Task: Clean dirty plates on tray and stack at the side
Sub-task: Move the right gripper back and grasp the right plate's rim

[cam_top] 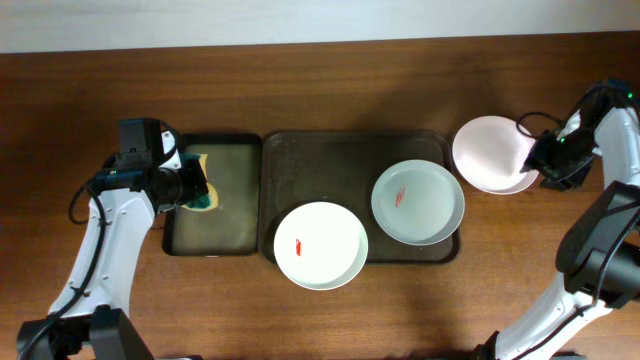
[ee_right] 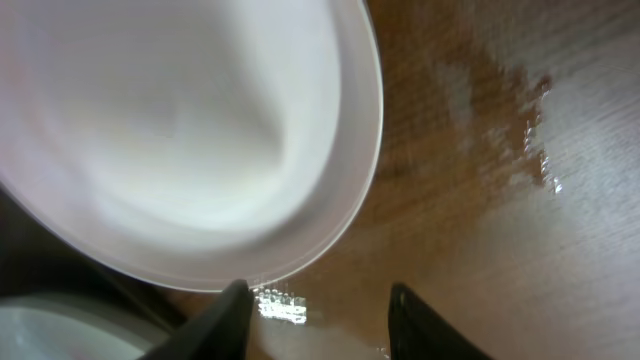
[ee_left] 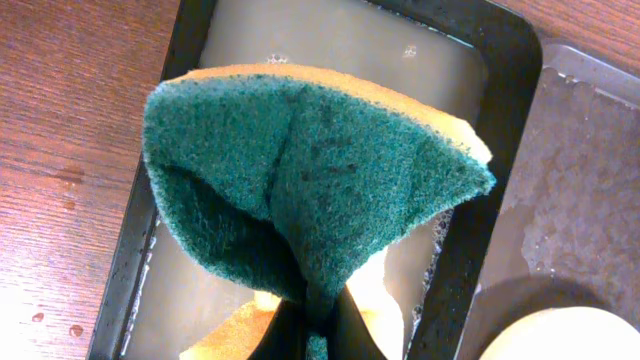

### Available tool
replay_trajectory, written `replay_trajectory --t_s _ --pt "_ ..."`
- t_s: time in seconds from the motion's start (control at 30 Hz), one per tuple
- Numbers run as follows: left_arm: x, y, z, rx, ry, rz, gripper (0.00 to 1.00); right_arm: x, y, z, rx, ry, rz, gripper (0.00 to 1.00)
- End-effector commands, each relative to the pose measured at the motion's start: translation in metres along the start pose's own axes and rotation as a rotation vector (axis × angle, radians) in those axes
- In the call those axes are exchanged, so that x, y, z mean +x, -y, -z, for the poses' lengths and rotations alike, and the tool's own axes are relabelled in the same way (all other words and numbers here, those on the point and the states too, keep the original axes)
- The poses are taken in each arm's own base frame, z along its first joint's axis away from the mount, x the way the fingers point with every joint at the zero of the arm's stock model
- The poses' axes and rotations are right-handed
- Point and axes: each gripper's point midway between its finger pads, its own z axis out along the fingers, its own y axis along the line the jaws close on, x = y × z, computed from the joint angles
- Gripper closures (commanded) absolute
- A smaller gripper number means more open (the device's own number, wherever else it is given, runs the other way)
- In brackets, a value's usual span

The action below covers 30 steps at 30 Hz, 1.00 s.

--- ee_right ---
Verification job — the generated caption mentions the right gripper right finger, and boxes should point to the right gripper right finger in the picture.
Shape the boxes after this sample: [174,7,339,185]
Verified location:
[388,282,491,360]

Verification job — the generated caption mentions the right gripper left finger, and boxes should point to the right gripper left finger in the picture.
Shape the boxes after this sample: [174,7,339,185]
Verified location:
[139,280,255,360]

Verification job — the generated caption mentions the white plate top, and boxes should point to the white plate top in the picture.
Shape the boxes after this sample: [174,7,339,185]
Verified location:
[1,0,384,292]

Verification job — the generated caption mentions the large brown serving tray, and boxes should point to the large brown serving tray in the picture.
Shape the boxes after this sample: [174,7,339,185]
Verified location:
[1,193,187,332]

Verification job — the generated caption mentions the pale green plate right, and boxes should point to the pale green plate right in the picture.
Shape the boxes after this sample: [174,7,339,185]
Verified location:
[1,293,169,360]

